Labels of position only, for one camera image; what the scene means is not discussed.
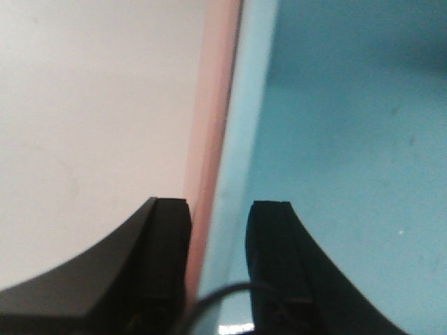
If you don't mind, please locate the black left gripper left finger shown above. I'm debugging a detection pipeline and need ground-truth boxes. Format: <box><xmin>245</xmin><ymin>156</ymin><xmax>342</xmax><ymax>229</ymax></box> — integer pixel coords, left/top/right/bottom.
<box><xmin>1</xmin><ymin>198</ymin><xmax>191</xmax><ymax>334</ymax></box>

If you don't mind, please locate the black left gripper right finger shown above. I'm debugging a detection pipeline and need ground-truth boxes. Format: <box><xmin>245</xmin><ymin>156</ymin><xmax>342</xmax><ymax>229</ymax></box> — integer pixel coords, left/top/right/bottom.
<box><xmin>246</xmin><ymin>201</ymin><xmax>403</xmax><ymax>334</ymax></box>

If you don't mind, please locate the light blue plastic box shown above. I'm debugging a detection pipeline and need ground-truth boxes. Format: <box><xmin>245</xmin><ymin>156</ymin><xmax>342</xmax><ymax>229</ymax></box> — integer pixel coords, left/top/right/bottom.
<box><xmin>198</xmin><ymin>1</ymin><xmax>446</xmax><ymax>334</ymax></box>

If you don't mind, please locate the pink plastic box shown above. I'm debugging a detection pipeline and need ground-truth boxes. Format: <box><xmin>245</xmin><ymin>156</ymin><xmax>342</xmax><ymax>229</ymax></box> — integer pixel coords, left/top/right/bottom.
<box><xmin>184</xmin><ymin>1</ymin><xmax>242</xmax><ymax>303</ymax></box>

